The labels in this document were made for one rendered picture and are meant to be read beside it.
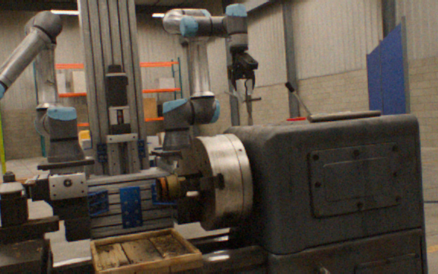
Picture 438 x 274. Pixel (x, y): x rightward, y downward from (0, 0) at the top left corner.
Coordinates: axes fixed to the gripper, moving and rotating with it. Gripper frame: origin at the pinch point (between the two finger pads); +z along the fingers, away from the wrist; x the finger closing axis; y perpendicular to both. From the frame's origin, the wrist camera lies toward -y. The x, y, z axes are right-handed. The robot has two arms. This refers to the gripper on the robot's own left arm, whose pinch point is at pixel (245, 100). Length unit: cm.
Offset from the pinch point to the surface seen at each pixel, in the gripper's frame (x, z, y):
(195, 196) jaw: 25.8, 31.0, -12.7
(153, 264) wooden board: 44, 45, -30
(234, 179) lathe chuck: 17.0, 24.5, -27.7
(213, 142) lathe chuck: 20.3, 13.2, -19.8
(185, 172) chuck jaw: 28.1, 22.7, -11.2
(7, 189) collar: 82, 22, -8
